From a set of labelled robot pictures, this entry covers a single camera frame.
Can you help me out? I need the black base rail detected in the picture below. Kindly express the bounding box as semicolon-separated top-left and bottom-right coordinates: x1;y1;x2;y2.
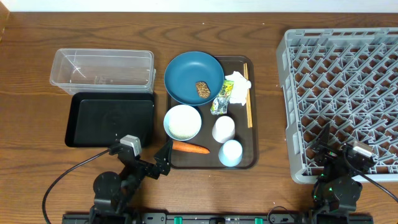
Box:
62;212;374;224

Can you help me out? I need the dark blue plate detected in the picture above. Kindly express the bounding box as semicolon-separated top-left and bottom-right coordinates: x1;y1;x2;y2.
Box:
164;51;224;106

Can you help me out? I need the black tray bin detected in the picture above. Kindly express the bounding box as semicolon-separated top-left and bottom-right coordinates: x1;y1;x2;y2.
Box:
65;92;155;147

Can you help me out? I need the brown mushroom piece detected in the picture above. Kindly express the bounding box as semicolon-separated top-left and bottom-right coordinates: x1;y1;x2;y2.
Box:
195;82;211;98

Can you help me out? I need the light blue cup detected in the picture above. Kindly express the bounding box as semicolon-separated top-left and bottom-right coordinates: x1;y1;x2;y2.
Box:
218;140;243;167

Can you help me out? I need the orange carrot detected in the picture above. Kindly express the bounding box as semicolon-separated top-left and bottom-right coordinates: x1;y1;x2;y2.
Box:
172;140;210;154

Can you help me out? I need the wooden chopstick right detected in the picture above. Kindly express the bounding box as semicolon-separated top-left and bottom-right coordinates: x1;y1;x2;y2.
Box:
244;62;253;129

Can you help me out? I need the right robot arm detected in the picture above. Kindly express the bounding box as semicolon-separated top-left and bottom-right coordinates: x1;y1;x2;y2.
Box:
304;124;375;224

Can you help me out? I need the green snack wrapper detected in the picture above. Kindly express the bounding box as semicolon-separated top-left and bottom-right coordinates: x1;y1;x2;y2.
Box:
210;80;234;115

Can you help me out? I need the white pink cup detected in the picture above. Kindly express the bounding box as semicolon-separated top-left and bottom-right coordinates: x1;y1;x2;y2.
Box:
212;116;235;144

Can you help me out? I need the clear plastic bin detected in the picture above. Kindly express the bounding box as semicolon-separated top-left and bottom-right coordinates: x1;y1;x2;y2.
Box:
50;49;156;95

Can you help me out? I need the grey dishwasher rack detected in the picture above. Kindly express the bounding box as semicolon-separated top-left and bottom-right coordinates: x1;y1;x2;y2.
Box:
276;27;397;184

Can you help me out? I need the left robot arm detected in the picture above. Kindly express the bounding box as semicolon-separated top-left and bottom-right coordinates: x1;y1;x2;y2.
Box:
88;140;173;223

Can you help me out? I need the light blue bowl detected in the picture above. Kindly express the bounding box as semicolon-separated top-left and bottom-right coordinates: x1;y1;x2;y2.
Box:
163;104;203;142

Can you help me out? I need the brown serving tray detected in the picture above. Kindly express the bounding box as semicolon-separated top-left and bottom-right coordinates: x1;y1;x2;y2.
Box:
171;55;259;170

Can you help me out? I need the crumpled white tissue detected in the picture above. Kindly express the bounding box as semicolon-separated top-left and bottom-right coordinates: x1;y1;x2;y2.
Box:
225;71;251;106

